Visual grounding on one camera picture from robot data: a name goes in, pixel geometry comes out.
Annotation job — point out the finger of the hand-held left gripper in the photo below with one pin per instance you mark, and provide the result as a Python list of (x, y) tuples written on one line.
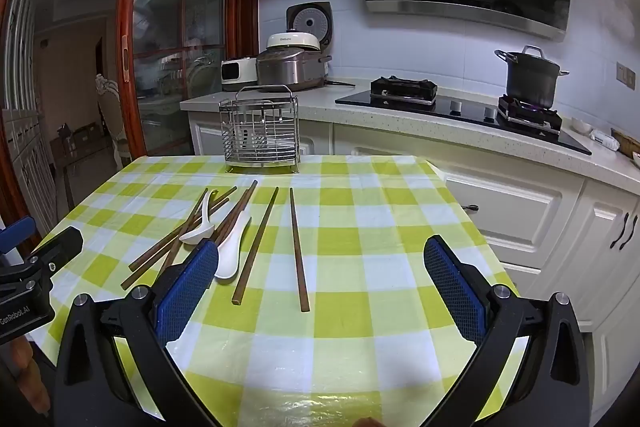
[(62, 247), (15, 234)]

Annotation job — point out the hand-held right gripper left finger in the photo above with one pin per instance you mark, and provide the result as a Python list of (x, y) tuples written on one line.
[(187, 292)]

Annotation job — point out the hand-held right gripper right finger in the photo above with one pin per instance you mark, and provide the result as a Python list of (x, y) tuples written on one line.
[(455, 292)]

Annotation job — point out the brown wooden chopstick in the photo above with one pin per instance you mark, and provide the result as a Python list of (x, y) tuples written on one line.
[(197, 207), (150, 266), (298, 252), (155, 249), (233, 213), (175, 257), (256, 247), (240, 206)]

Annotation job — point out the white ceramic spoon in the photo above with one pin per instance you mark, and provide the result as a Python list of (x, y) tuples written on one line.
[(231, 252), (200, 233)]

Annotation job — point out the person's left hand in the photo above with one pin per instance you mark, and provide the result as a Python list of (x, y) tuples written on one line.
[(22, 372)]

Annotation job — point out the person's right hand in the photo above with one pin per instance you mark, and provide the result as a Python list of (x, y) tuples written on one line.
[(369, 423)]

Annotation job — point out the white base cabinets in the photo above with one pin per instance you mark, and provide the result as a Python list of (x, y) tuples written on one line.
[(500, 207)]

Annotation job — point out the tall white panelled cabinet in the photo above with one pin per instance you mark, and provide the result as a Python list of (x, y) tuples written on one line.
[(20, 132)]

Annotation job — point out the cardboard boxes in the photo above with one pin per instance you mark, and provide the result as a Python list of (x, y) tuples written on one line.
[(82, 137)]

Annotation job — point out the ornate white chair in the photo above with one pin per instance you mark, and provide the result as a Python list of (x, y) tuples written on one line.
[(112, 117)]

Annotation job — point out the black glass gas cooktop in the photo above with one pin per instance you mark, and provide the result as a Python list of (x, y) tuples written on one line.
[(425, 109)]

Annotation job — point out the black burner grate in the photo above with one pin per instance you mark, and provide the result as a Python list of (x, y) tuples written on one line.
[(530, 117), (402, 88)]

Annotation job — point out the small white bowl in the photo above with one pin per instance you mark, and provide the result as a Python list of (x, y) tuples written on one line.
[(581, 125)]

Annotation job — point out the white packet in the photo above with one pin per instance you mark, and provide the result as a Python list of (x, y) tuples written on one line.
[(604, 140)]

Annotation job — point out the grey stockpot with lid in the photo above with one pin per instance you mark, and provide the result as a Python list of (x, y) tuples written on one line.
[(532, 77)]

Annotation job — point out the small white appliance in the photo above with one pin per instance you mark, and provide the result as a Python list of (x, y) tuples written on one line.
[(240, 69)]

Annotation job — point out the wicker basket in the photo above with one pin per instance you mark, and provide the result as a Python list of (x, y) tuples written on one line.
[(627, 142)]

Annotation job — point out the white stone countertop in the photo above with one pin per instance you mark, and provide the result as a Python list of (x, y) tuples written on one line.
[(320, 104)]

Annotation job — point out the red wooden glass door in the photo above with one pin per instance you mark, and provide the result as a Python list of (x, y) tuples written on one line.
[(126, 7)]

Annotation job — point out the white domed cooker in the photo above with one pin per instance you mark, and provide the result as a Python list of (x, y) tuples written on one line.
[(292, 41)]

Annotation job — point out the open-lid rice cooker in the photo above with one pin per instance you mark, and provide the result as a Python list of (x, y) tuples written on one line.
[(310, 19)]

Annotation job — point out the wall outlet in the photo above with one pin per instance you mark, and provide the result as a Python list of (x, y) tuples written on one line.
[(626, 74)]

